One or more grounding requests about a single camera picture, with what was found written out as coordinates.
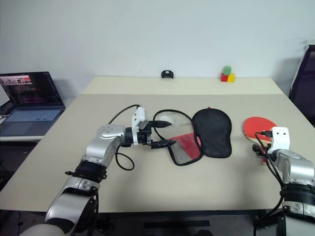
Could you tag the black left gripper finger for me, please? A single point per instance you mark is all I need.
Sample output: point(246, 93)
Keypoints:
point(162, 124)
point(163, 143)

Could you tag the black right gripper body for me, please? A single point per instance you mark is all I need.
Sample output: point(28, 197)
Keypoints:
point(257, 150)

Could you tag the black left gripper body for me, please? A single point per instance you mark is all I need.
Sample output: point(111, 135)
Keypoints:
point(145, 136)

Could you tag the red table tennis paddle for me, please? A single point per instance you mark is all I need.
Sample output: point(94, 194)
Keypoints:
point(256, 125)

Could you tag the black mesh paddle case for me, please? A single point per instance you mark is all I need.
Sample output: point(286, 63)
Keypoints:
point(211, 132)

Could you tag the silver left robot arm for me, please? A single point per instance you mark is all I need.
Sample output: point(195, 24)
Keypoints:
point(105, 140)

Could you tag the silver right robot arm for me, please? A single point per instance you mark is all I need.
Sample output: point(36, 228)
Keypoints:
point(297, 167)

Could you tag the small black clip object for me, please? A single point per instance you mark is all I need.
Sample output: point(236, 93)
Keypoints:
point(167, 74)

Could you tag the yellow cube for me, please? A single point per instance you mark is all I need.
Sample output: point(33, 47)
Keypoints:
point(231, 78)

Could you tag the red cube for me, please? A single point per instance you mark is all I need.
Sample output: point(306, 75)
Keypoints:
point(224, 78)

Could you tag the black office chair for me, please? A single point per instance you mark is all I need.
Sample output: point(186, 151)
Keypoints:
point(304, 86)

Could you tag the green cube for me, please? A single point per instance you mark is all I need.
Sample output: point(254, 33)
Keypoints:
point(227, 70)

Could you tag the dark rounded shape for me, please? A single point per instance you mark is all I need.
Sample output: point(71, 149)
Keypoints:
point(203, 233)

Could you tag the open laptop computer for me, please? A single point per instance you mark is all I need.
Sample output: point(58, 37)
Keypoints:
point(32, 115)

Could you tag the beige rounded shape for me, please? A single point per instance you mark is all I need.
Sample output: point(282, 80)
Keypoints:
point(41, 230)

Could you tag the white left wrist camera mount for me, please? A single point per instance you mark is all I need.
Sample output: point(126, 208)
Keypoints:
point(139, 118)

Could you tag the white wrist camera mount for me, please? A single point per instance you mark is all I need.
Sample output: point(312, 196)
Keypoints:
point(279, 140)
point(139, 118)

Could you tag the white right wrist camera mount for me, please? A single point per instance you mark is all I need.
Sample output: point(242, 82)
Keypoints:
point(279, 140)

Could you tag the black table frame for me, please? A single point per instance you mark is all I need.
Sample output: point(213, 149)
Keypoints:
point(172, 213)

